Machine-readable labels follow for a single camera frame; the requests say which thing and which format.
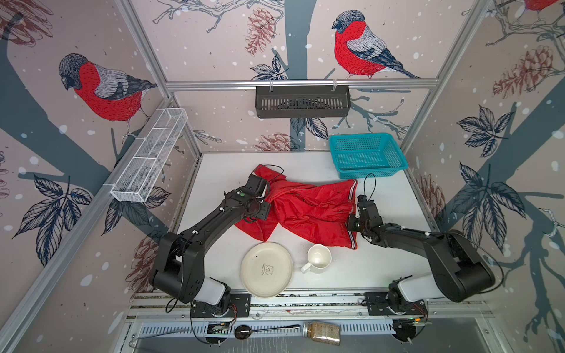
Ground red trousers with striped trim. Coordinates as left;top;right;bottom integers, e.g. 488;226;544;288
235;165;358;249

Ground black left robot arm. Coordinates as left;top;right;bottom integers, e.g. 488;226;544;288
149;174;270;312

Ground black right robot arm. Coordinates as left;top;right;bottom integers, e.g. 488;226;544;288
347;195;496;302

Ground cream ceramic mug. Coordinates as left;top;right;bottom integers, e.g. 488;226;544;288
301;244;333;274

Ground cream round plate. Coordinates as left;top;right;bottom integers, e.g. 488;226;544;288
240;242;294;298

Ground teal plastic basket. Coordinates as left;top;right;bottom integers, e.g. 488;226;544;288
328;133;408;179

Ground glass jar with grains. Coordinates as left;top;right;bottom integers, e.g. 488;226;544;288
303;322;341;346

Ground black spoon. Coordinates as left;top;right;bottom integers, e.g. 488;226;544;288
233;324;301;341

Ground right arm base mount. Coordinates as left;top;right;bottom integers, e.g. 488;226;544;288
360;277;429;318

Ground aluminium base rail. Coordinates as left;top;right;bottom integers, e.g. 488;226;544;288
124;289;494;337

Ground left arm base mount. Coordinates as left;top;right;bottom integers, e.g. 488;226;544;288
191;278;251;319

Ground black hanging wall basket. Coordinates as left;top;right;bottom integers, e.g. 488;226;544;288
255;85;351;119

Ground white wire mesh shelf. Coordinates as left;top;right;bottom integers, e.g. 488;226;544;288
110;107;188;202

